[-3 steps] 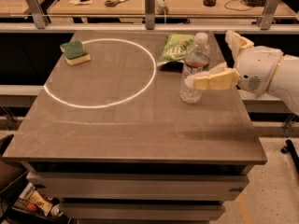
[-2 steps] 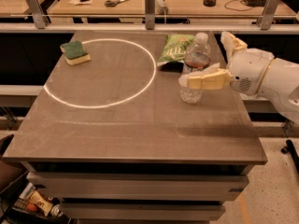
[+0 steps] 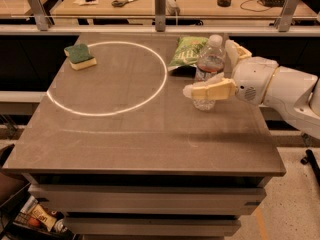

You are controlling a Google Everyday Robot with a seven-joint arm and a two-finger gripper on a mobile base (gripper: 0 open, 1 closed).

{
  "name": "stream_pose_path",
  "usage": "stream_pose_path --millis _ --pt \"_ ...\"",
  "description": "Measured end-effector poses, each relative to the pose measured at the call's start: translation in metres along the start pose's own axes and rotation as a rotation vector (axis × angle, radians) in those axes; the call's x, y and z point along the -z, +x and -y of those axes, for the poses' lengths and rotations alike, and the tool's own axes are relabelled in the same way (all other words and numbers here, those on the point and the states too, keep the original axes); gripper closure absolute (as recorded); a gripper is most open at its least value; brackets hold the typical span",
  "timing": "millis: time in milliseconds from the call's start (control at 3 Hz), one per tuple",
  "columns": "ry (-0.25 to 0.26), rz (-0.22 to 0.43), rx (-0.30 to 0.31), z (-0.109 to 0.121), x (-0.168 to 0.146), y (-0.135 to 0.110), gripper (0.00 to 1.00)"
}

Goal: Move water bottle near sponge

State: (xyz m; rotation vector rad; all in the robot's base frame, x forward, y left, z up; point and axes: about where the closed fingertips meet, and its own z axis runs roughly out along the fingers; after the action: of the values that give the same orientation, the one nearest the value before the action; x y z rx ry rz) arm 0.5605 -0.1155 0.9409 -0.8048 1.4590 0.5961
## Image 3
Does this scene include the metal drawer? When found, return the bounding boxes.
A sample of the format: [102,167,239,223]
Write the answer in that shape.
[29,184,266,215]
[64,217,241,237]

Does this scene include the green chip bag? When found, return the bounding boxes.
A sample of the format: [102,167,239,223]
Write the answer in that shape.
[168,36,208,71]

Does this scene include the black chair leg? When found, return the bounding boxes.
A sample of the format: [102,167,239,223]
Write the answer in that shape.
[300,149,320,186]

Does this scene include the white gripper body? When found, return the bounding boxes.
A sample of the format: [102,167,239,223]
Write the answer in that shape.
[232,57,278,105]

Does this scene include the snack box on shelf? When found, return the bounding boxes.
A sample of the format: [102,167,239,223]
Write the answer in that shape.
[21,196,57,231]

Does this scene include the white power strip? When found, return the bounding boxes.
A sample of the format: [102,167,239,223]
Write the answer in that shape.
[166,0,180,16]

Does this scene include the black handled scissors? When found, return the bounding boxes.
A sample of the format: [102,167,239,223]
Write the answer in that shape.
[111,0,139,8]

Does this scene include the green and yellow sponge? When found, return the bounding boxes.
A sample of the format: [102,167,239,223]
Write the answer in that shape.
[64,44,97,70]

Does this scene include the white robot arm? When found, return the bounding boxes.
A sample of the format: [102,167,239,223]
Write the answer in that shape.
[183,40,320,139]

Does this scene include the lower metal drawer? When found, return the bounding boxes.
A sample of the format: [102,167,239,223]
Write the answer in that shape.
[64,217,241,237]

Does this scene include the clear plastic water bottle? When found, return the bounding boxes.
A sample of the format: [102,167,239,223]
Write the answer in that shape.
[192,34,226,111]

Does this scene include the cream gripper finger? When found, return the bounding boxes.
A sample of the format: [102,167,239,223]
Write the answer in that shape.
[224,40,252,78]
[183,73,237,101]

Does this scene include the upper metal drawer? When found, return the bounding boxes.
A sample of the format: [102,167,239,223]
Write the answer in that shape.
[29,184,266,215]

